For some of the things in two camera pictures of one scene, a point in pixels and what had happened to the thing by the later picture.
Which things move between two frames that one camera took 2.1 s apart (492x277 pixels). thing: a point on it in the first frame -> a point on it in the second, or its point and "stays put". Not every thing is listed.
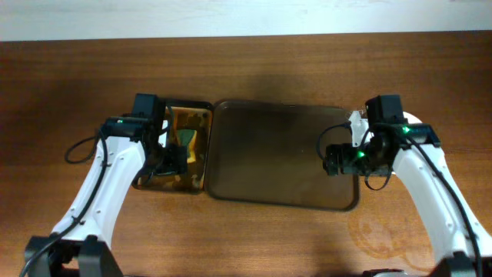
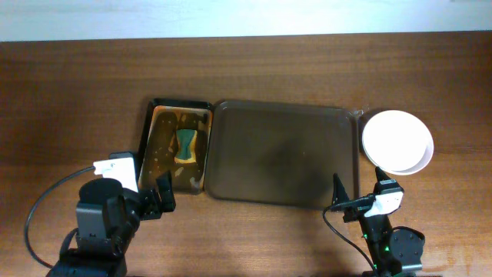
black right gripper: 331,160 -> 361,208
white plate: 359,127 -> 384,204
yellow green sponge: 189,138 stays put
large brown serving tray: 266,153 stays put
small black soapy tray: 189,124 stays put
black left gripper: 177,160 -> 154,202
